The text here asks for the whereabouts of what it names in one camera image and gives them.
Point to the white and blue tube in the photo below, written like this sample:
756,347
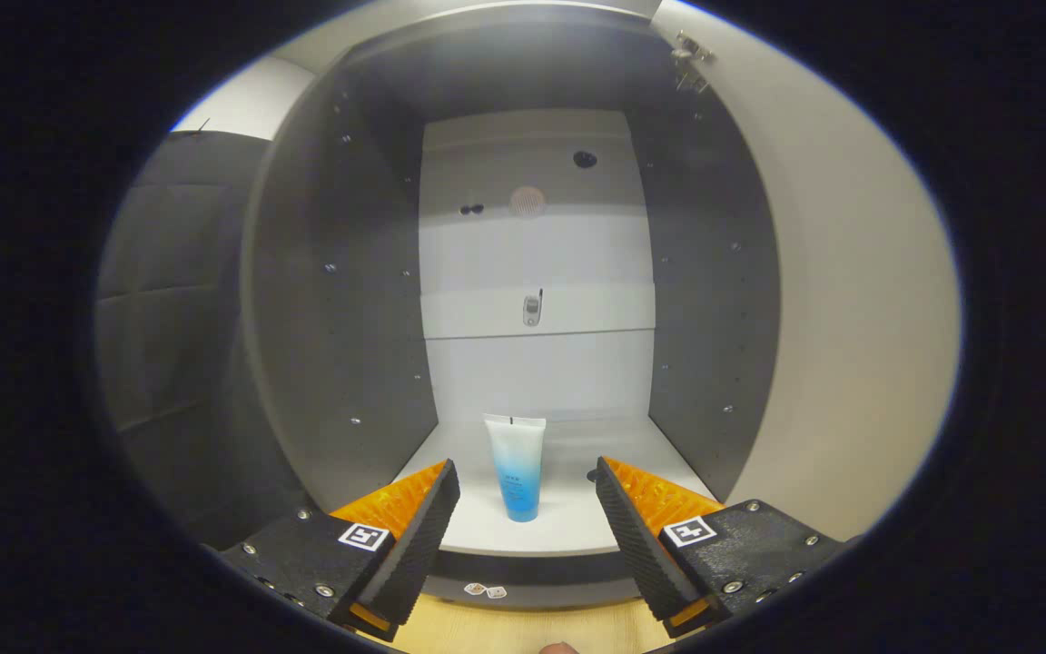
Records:
516,463

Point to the dark grey cabinet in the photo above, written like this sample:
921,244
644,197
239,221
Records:
341,318

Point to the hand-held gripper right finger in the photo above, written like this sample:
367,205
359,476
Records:
641,554

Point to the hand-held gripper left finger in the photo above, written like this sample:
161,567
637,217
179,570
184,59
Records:
414,554

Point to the light cabinet shelf board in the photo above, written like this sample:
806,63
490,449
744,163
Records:
559,518

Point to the black backdrop cloth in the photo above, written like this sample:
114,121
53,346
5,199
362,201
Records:
169,318

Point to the metal door hinge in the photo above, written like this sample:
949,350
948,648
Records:
691,54

